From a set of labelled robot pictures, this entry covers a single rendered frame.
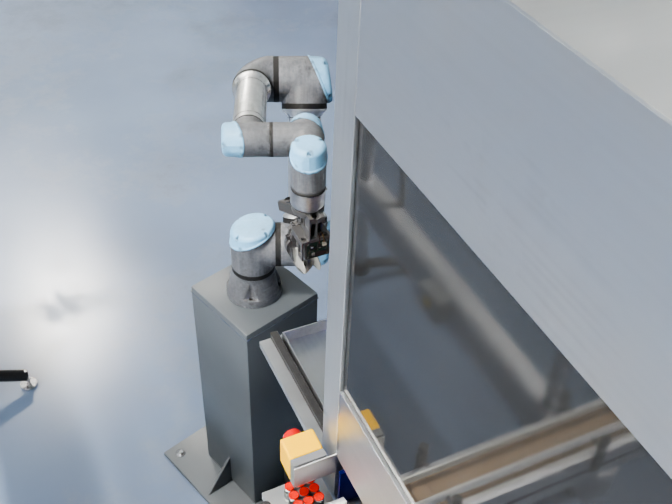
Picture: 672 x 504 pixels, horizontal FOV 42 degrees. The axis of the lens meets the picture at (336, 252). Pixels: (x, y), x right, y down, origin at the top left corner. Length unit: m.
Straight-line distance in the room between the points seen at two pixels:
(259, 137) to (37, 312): 1.91
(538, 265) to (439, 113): 0.22
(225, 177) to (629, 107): 3.49
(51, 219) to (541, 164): 3.33
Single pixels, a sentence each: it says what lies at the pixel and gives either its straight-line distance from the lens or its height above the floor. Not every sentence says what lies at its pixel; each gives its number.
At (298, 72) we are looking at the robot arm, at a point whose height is 1.36.
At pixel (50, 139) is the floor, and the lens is 4.55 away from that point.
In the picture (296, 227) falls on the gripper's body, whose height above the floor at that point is 1.23.
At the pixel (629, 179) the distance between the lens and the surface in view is 0.77.
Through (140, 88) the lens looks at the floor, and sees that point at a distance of 4.88.
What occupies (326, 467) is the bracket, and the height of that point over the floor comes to 0.99.
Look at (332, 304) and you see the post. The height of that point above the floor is 1.39.
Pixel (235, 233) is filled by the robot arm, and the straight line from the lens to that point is 2.25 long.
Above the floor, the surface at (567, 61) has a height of 2.08.
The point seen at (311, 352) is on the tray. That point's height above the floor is 0.88.
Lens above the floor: 2.45
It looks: 41 degrees down
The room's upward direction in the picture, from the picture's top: 2 degrees clockwise
